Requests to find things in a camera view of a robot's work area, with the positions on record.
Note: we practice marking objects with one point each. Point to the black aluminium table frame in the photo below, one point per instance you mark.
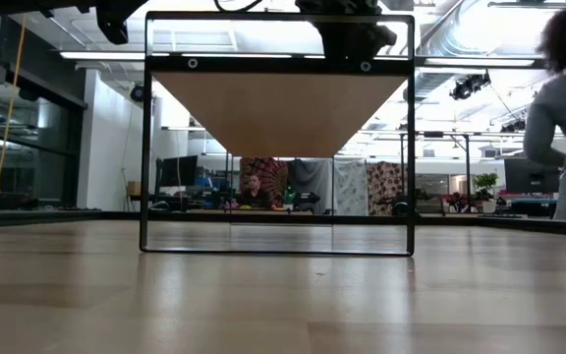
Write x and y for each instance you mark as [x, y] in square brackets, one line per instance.
[42, 216]

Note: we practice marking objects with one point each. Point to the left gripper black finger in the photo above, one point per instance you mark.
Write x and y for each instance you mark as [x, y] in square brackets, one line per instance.
[115, 28]

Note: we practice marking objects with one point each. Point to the black computer monitor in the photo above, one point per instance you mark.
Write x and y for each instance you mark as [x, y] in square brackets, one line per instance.
[180, 171]
[524, 179]

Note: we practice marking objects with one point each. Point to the red mandala tapestry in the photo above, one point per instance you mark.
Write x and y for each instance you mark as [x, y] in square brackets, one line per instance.
[275, 172]

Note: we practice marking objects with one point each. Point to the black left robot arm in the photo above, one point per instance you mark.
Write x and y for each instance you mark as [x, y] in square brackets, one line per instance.
[27, 6]

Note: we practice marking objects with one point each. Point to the grey hanging cloth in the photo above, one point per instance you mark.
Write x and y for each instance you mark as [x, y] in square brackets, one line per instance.
[312, 177]

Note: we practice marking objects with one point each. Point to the black ceiling spotlight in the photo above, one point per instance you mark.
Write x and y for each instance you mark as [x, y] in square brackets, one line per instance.
[514, 126]
[467, 87]

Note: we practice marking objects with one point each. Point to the wooden shelf black frame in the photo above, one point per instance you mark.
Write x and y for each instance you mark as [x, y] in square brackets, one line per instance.
[283, 113]

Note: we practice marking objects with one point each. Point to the white floral hanging cloth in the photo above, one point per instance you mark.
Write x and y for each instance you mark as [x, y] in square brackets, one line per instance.
[351, 189]

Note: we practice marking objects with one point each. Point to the black metal rack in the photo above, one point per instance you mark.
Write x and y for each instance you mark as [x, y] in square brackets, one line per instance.
[467, 162]

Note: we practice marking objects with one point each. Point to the green potted plant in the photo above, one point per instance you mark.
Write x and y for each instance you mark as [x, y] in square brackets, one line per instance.
[487, 182]

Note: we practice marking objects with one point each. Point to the brown patterned hanging cloth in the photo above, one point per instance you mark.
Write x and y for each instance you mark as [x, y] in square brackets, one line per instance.
[383, 184]

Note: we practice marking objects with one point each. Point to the long ceiling light strip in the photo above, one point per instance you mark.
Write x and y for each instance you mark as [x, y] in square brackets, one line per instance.
[111, 55]

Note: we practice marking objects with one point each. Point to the person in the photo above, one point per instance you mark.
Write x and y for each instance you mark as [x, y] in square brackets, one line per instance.
[255, 189]
[558, 113]

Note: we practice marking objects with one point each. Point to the round black wall speaker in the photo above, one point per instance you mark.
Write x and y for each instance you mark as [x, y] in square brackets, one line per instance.
[137, 93]

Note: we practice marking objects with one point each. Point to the brown cardboard box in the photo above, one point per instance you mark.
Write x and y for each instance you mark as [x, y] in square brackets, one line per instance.
[133, 189]

